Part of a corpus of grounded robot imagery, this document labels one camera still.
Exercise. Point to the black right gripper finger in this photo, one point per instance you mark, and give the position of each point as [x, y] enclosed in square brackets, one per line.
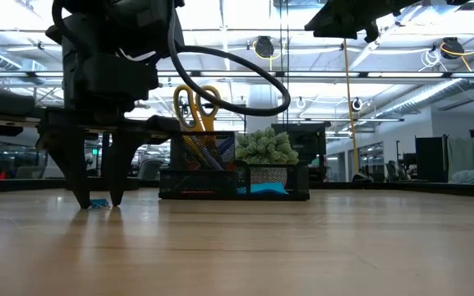
[343, 20]

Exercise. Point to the blue sticky note pad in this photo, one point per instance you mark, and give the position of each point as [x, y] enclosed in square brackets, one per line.
[265, 189]

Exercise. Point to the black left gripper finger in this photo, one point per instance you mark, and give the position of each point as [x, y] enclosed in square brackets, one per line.
[72, 164]
[123, 164]

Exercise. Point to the black equipment rack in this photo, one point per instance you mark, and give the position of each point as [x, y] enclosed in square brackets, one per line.
[308, 144]

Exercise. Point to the black tall cabinet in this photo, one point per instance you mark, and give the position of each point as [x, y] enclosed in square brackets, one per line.
[431, 160]

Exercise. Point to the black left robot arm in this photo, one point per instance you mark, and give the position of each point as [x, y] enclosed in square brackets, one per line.
[117, 6]

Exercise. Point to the small blue binder clip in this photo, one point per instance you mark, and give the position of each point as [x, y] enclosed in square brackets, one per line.
[99, 203]

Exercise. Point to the black aluminium table frame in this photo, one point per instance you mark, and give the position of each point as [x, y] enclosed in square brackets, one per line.
[384, 187]

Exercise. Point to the green artificial potted plant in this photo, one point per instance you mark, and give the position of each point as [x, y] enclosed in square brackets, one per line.
[265, 148]

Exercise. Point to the black mesh desk organizer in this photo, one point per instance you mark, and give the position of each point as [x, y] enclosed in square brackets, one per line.
[220, 183]

